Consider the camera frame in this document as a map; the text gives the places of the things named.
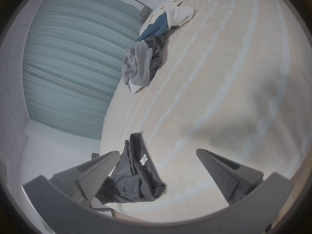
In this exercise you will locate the blue-green curtain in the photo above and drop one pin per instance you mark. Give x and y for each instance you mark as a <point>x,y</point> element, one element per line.
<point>61,101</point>
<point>85,33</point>

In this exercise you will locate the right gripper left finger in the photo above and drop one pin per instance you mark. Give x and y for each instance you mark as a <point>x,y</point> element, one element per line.
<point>97,174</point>

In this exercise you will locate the grey bedside table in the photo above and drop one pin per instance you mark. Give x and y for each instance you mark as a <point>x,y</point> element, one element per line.
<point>145,13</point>

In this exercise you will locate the white garment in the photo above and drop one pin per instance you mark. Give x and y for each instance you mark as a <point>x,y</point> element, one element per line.
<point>180,14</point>

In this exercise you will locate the white printed pillow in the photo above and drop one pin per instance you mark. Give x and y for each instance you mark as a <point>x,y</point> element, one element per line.
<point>159,8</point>

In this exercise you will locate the dark grey garment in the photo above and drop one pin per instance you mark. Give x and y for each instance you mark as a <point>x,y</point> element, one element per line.
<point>157,52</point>

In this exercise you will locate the dark blue garment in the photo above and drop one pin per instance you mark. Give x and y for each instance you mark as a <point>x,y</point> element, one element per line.
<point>153,27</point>

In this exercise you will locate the bed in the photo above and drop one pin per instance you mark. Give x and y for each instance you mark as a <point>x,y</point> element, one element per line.
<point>219,82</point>

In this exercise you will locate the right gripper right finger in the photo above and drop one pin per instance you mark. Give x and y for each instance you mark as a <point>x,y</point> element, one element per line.
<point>224,174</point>

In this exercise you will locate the black T-shirt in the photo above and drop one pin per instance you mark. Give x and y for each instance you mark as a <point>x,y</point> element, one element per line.
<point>136,179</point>

